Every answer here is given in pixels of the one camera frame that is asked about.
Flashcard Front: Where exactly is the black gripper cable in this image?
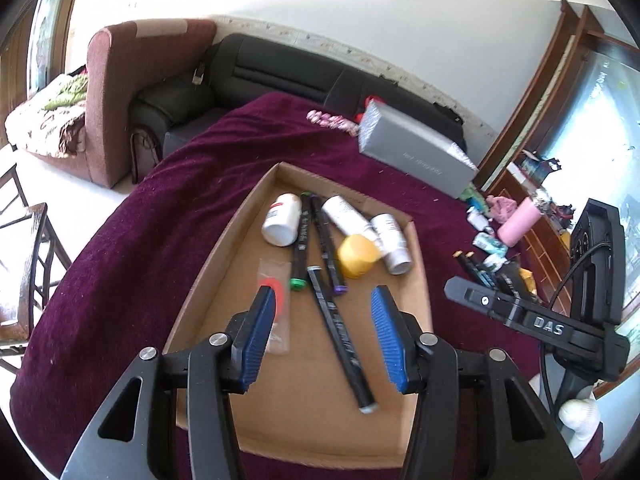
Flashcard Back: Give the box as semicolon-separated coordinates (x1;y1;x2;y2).
537;242;613;416

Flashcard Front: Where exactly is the black bag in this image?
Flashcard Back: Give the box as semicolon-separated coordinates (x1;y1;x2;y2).
432;102;463;126

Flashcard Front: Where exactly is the wooden cabinet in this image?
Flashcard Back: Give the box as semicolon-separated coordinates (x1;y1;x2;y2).
482;165;581;311

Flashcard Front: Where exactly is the printed blanket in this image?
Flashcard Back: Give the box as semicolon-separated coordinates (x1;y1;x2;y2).
5;72;91;158

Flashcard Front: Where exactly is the person's right hand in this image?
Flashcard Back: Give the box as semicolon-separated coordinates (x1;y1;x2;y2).
557;395;603;458

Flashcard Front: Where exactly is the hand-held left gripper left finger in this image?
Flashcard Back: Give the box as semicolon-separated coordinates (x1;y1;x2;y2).
60;285;278;480

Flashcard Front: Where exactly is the white spray bottle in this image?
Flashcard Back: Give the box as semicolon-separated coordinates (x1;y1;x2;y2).
321;195;381;243

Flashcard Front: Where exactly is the yellow jar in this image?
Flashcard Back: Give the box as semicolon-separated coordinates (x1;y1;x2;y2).
337;234;381;280

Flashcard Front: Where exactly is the beige-capped black marker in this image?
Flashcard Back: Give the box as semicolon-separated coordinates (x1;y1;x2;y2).
452;251;482;286

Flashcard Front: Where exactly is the white bottle with red label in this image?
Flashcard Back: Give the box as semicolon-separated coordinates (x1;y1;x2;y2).
261;193;302;247

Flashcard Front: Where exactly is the pink bottle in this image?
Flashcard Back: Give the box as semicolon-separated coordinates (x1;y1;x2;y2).
497;191;551;247

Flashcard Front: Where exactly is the wooden chair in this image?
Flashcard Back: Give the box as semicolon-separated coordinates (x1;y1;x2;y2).
0;165;73;376

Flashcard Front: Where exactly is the clear packet with red item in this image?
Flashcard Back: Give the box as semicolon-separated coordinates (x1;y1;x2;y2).
257;257;292;356

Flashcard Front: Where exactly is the pink cloth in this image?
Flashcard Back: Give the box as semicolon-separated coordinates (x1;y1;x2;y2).
487;195;521;223

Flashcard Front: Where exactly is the blue-capped black marker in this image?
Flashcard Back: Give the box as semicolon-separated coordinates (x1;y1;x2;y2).
306;266;376;414

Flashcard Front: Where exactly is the green cloth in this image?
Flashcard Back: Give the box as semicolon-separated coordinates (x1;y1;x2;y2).
460;185;488;211

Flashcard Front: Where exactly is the teal tissue packet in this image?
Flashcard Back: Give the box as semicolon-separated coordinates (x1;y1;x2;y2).
472;232;506;253

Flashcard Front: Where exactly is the cardboard box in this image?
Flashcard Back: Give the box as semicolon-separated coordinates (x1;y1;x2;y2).
165;161;433;468

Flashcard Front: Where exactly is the colourful printed box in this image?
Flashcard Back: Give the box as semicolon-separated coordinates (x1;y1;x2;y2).
520;152;561;186

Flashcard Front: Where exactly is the purple-capped black marker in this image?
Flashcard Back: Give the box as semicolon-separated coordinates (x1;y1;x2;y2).
310;195;348;296

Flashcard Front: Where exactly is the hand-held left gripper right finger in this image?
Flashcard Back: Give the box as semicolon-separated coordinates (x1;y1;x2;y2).
370;285;583;480

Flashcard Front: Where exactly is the black pouch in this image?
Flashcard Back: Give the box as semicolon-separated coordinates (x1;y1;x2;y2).
492;255;531;301

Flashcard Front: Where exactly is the maroon blanket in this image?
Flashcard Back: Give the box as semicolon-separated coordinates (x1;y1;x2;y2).
10;91;601;480

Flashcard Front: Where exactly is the black sofa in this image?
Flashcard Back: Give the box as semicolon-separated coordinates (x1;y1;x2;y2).
129;33;468;161

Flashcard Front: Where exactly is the white pill bottle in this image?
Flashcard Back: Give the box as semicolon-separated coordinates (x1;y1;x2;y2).
370;213;413;276

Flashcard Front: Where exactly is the yellow-capped black marker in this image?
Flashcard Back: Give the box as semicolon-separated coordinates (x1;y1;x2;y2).
465;250;495;287

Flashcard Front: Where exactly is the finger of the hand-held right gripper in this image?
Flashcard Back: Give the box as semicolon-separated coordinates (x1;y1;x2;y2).
444;275;573;351

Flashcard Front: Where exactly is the maroon armchair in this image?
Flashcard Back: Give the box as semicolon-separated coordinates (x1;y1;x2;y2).
85;18;218;188

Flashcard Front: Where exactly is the green-capped black marker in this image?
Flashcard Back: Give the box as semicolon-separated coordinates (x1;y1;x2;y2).
290;191;313;292

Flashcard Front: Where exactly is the pink hair tie packet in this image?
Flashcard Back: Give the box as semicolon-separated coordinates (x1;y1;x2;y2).
306;109;360;136

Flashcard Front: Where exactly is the grey box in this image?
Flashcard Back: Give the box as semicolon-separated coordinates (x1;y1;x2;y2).
357;101;478;200

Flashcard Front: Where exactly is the yellow snack packet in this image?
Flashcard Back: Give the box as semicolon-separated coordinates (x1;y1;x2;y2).
517;267;539;296

